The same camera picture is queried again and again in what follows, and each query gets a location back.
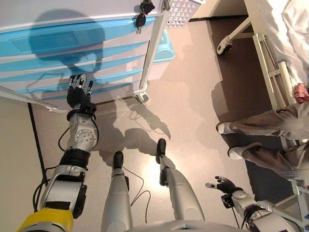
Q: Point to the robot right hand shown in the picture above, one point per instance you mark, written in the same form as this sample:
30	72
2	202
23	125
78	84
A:
225	186

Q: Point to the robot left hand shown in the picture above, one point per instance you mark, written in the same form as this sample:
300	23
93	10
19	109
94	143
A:
74	96

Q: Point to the blue front cart drawer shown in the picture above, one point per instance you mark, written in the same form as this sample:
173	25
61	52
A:
120	73
116	87
125	61
116	33
125	49

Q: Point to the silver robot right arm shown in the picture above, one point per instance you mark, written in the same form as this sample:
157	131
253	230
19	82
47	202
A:
241	195

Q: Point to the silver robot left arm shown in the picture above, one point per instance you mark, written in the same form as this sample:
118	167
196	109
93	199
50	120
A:
82	135

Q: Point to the white bystander shoe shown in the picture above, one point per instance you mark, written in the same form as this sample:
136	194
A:
235	152
223	127

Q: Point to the silver robot right leg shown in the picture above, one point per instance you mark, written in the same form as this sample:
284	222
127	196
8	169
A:
181	191

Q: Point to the silver robot leg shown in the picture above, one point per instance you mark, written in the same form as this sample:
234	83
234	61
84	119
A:
118	200
181	191

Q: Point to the silver robot torso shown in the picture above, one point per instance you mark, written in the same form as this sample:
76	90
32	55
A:
186	227

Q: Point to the white cart caster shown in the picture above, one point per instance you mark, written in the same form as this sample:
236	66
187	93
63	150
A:
143	97

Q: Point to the black robot left foot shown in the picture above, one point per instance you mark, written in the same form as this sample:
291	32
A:
118	159

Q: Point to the white medical cart body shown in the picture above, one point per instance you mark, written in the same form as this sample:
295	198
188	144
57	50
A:
72	9

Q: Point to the black cart key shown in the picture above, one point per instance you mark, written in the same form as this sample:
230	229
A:
140	20
146	6

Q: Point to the light blue waste bin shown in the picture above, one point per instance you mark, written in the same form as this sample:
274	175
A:
165	49

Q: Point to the silver robot left leg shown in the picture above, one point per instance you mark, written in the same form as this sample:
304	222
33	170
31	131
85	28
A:
118	200

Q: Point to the bystander bare hand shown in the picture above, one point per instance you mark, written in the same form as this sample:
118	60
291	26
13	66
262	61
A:
300	93

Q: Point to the metal cart side latch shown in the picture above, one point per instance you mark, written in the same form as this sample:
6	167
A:
165	4

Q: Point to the white perforated side basket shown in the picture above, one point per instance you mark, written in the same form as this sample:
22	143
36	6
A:
178	14

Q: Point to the white bed caster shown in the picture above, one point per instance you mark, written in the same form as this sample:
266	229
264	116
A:
223	46

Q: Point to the white bed sheet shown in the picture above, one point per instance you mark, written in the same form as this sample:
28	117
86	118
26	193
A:
289	29

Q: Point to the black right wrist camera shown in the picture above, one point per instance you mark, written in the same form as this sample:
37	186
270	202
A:
227	200

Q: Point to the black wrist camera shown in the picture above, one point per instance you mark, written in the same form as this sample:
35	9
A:
88	106
227	200

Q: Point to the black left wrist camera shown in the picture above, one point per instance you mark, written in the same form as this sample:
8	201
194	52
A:
88	106

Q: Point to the white metal bed frame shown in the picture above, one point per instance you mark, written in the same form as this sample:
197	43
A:
239	26

